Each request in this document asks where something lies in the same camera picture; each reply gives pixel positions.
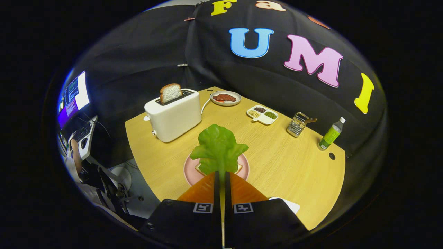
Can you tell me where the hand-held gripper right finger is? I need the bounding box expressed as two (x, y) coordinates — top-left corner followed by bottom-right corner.
(224, 171), (308, 249)

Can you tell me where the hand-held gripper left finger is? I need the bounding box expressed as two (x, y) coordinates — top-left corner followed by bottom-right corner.
(147, 171), (222, 249)

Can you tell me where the green lettuce leaf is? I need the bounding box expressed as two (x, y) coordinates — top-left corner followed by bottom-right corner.
(190, 124), (249, 177)

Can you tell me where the bread slice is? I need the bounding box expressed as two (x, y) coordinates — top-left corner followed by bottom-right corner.
(195, 163), (243, 175)
(160, 83), (183, 104)

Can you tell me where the pink round plate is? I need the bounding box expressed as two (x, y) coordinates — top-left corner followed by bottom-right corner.
(183, 152), (250, 187)

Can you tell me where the white flat plate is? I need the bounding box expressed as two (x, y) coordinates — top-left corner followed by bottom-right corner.
(268, 197), (300, 214)

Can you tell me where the white divided bean dish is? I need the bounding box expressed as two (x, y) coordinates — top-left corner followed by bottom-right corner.
(246, 105), (279, 125)

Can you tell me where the white toaster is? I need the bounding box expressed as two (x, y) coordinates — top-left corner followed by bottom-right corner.
(144, 89), (202, 143)

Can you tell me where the round plate with meat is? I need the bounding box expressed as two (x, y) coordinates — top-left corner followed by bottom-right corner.
(210, 91), (242, 106)

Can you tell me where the black office chair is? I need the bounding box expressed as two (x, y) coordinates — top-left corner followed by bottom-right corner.
(99, 166), (144, 215)

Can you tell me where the green drink bottle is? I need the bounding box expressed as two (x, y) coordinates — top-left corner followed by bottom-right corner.
(317, 117), (346, 151)

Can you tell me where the black keyboard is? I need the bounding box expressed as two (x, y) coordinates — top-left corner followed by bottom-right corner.
(71, 125), (91, 142)

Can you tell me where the black backdrop cloth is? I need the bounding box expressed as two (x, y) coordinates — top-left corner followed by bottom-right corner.
(74, 0), (387, 163)

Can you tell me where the computer monitor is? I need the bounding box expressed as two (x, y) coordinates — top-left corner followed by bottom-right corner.
(57, 70), (90, 129)

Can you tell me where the white toaster cable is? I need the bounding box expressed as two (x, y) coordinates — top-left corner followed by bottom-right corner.
(201, 93), (213, 114)

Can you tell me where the metal wire basket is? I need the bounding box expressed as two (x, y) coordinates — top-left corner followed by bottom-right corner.
(287, 112), (317, 138)

